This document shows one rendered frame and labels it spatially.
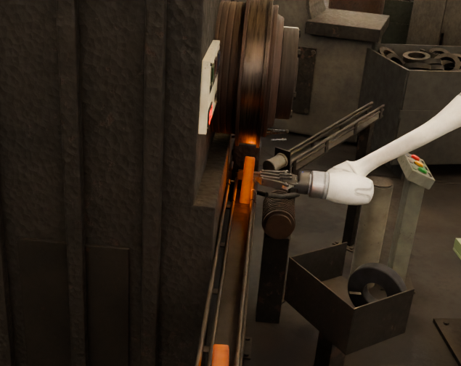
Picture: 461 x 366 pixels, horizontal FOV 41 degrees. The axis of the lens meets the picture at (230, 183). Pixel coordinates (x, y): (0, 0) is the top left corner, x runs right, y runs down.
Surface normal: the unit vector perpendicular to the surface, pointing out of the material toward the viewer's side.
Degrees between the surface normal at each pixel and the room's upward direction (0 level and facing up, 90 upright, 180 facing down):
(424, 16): 90
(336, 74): 90
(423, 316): 0
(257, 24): 41
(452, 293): 0
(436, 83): 90
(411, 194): 90
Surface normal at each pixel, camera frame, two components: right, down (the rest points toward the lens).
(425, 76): 0.18, 0.41
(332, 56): -0.31, 0.37
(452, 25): -0.96, 0.05
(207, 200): 0.07, -0.91
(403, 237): -0.07, 0.40
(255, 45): -0.03, -0.11
